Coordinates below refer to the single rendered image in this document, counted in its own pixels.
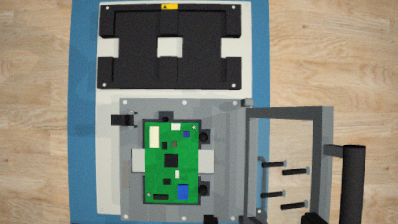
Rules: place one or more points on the green circuit board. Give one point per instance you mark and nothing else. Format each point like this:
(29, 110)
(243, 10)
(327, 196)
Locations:
(171, 162)

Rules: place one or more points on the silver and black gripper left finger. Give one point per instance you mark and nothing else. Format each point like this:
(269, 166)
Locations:
(210, 219)

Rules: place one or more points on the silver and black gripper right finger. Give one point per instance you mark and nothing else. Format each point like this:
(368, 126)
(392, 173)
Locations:
(312, 218)

